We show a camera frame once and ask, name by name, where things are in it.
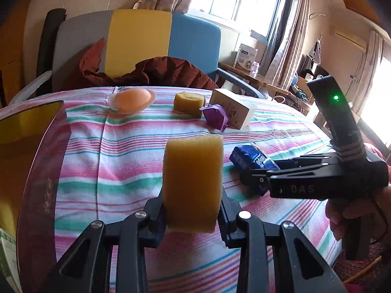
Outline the blue tissue pack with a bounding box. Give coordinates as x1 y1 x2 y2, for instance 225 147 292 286
228 142 281 197

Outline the yellow sponge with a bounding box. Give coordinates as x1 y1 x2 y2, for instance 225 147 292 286
174 91 206 118
162 134 224 233

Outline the white cardboard box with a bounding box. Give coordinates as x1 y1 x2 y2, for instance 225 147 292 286
209 89 257 130

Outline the green white oil box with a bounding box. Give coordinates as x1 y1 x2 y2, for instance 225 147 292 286
0 229 22 292

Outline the person right hand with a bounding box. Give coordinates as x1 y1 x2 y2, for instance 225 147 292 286
326 184 390 246

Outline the pink quilt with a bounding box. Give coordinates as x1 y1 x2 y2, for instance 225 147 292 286
365 143 388 163

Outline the wooden side table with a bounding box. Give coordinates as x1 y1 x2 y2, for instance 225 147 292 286
218 62 311 115

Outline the purple snack packet far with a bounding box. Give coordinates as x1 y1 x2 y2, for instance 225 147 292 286
199 104 229 132

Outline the cluttered shelf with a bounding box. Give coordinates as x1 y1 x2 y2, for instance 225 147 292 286
289 36 329 105

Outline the patterned beige curtain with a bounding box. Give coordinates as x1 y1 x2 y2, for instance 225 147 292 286
133 0 310 90

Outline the striped bed sheet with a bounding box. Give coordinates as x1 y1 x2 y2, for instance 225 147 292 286
1 87 341 292

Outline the white box on table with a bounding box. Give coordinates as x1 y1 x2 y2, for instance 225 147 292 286
233 44 258 72

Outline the dark red jacket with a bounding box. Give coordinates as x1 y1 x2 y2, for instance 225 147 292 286
60 38 218 91

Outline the pink planet shaped toy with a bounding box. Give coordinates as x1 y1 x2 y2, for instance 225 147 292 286
109 88 156 115

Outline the window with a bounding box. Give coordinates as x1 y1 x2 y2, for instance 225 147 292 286
187 0 284 39

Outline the grey yellow blue chair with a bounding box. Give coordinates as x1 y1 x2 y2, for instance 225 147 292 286
10 9 267 105

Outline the black rolled mat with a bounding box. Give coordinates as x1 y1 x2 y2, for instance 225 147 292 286
36 8 66 77

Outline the wooden wardrobe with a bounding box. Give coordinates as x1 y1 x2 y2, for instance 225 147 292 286
1 0 31 107

